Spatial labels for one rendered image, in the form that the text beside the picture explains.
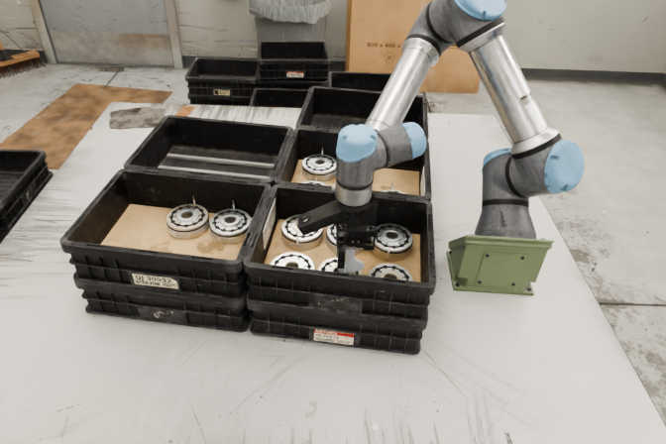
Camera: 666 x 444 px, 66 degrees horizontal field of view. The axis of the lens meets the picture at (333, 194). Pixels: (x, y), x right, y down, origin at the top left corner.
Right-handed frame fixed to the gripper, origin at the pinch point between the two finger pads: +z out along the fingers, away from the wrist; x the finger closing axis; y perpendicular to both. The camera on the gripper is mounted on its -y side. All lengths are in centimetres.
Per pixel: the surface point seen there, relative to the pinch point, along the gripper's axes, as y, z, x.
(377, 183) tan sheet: 11.7, 2.0, 36.4
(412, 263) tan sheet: 17.8, 2.0, 3.9
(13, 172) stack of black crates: -138, 47, 101
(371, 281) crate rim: 6.0, -7.9, -12.2
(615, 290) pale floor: 131, 85, 76
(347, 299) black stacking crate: 1.6, -1.3, -11.0
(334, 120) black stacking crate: 0, 2, 75
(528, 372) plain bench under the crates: 42.8, 15.0, -16.5
